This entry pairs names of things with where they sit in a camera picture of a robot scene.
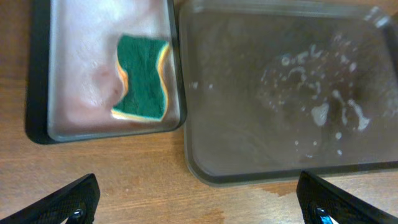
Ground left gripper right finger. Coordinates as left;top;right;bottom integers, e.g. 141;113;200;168
296;171;397;224

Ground small black soapy tray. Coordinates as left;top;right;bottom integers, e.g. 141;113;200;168
25;1;187;144

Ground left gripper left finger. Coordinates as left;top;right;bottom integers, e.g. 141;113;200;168
1;174;100;224

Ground large brown serving tray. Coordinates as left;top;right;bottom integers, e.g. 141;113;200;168
178;1;397;186

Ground green yellow sponge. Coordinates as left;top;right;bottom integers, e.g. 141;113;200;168
111;35;170;122

